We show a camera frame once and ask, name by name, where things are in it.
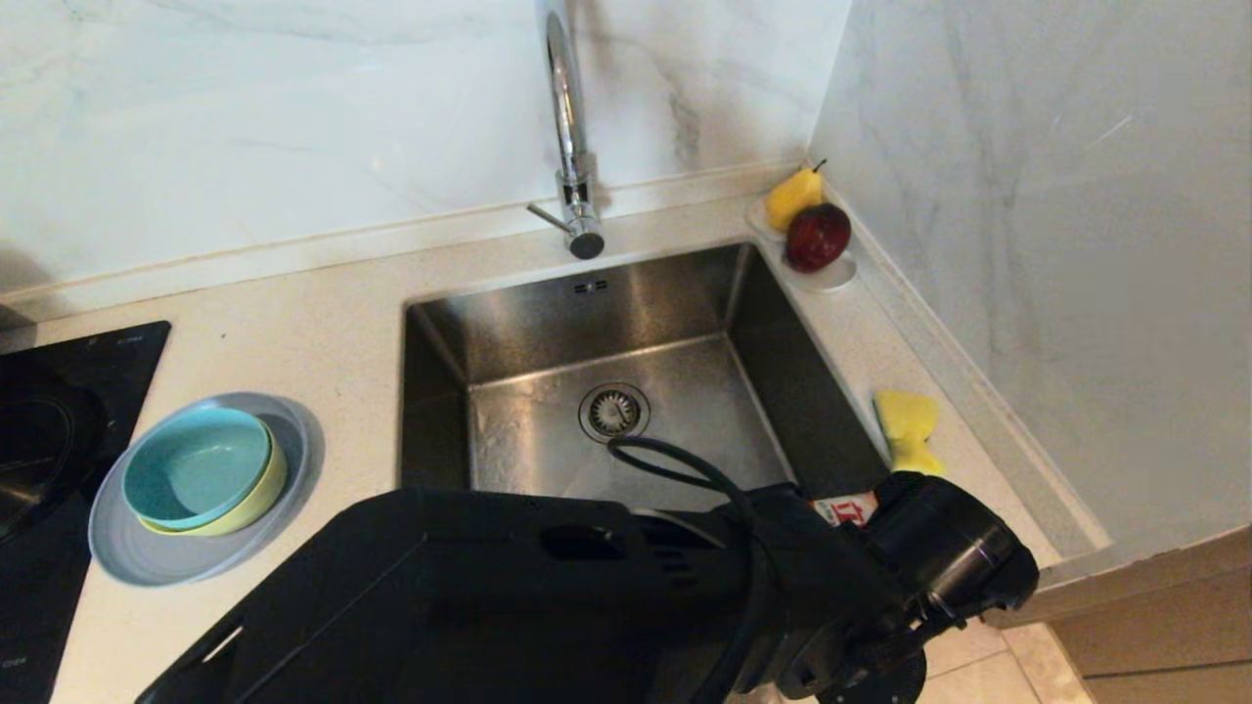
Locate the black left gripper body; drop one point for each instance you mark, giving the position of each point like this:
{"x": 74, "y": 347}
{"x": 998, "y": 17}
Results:
{"x": 949, "y": 557}

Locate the orange dish soap bottle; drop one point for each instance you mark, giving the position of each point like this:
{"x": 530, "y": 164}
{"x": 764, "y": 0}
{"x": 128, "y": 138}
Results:
{"x": 846, "y": 508}

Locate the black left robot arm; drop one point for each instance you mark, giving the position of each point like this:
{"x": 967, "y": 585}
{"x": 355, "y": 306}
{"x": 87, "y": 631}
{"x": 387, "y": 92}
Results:
{"x": 440, "y": 606}

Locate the yellow sponge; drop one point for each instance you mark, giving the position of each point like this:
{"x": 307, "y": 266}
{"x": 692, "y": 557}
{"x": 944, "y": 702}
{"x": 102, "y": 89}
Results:
{"x": 905, "y": 416}

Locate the metal sink drain strainer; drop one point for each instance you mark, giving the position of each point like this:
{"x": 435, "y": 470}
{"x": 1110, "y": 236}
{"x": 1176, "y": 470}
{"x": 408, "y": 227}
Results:
{"x": 614, "y": 414}

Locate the stainless steel sink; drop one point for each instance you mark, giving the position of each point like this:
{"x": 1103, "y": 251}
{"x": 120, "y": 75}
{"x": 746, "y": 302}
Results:
{"x": 528, "y": 430}

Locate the chrome faucet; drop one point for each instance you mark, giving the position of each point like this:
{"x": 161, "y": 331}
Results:
{"x": 570, "y": 117}

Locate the light wooden cabinet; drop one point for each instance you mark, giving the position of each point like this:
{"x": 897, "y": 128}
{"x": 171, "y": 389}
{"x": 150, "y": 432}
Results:
{"x": 1174, "y": 626}

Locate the small white fruit dish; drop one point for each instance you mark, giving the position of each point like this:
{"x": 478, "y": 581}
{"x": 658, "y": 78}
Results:
{"x": 831, "y": 280}

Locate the dark red apple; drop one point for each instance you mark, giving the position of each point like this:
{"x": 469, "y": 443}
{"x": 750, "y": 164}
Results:
{"x": 817, "y": 240}

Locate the yellow pear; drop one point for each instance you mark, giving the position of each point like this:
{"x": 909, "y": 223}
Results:
{"x": 790, "y": 200}

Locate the yellow-green bowl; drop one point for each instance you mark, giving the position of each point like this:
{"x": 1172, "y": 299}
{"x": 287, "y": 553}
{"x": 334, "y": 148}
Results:
{"x": 266, "y": 494}

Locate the teal bowl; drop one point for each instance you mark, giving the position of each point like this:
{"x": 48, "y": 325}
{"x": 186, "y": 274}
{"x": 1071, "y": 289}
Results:
{"x": 196, "y": 469}

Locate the gray plate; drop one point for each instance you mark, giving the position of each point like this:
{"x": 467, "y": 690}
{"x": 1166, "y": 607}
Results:
{"x": 176, "y": 557}

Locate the black induction cooktop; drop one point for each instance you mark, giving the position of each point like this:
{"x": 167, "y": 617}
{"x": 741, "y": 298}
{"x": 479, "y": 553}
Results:
{"x": 117, "y": 362}

